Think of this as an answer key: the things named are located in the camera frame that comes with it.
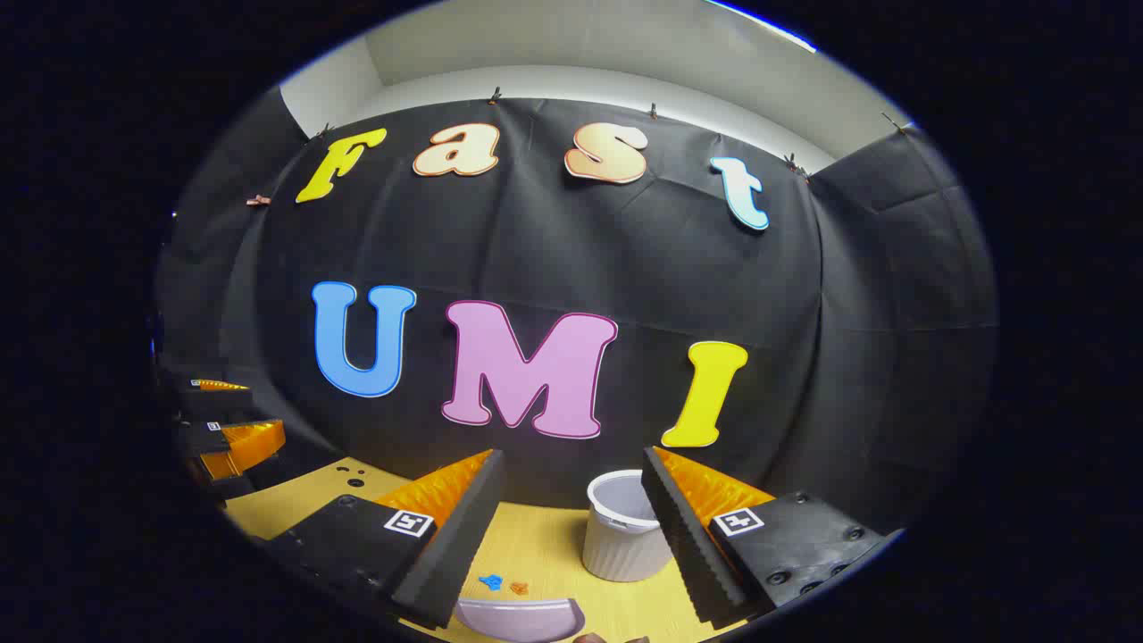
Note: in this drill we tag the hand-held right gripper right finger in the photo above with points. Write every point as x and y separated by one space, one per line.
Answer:
683 545

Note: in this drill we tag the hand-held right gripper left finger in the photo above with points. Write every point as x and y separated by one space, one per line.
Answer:
464 545

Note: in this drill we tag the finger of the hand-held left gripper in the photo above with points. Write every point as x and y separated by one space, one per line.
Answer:
241 442
214 402

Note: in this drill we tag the blue paper trash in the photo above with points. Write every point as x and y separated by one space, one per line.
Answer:
490 582

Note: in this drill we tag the white ribbed garbage bin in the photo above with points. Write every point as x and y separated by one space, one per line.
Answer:
616 554

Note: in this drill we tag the lilac plastic dustpan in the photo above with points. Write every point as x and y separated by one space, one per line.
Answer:
518 621

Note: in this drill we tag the wooden desktop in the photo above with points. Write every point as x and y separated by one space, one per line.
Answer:
545 545

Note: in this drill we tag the black backdrop cloth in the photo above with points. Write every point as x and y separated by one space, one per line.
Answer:
625 259

